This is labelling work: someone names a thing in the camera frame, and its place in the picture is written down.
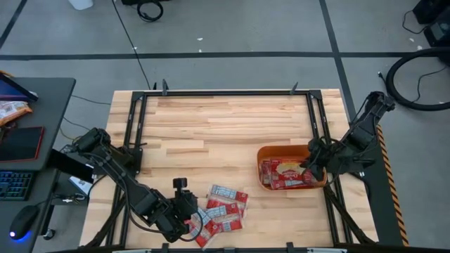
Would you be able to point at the orange snack bag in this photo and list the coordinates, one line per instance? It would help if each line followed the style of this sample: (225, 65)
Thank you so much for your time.
(12, 111)

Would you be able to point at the black floor equipment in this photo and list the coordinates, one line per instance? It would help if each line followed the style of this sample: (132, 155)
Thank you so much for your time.
(436, 24)

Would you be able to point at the black desk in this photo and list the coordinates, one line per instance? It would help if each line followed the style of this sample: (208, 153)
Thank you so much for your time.
(52, 105)

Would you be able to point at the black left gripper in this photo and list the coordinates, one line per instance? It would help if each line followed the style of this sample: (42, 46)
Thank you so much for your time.
(184, 205)

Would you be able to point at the black aluminium rig frame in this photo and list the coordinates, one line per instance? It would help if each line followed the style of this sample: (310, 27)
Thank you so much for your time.
(225, 93)

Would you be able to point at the black computer mouse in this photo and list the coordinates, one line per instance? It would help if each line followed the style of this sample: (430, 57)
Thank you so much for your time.
(24, 221)

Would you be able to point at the backlit black keyboard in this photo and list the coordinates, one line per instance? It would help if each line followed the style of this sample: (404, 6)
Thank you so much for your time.
(15, 185)

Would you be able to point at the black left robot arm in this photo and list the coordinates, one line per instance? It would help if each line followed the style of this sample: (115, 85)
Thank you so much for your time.
(116, 168)

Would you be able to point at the orange plastic basket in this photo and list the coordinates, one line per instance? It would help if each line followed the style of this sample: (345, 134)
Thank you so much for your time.
(281, 151)

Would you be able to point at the white bucket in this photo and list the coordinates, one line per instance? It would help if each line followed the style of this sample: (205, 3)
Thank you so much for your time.
(81, 4)

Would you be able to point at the black frame clamp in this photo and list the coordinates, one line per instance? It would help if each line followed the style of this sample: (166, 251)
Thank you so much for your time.
(164, 88)
(294, 88)

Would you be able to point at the black base plate hazard stripe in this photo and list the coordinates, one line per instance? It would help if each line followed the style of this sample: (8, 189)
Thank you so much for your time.
(379, 196)

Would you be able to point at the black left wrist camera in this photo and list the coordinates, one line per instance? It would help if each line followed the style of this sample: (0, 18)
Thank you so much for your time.
(180, 183)

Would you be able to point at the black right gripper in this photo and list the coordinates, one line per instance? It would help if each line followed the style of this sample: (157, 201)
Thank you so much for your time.
(320, 151)

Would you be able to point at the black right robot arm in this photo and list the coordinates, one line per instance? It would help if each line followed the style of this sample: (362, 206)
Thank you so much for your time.
(362, 133)

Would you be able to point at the laptop with purple screen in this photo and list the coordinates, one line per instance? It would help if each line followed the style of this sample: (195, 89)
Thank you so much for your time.
(14, 91)

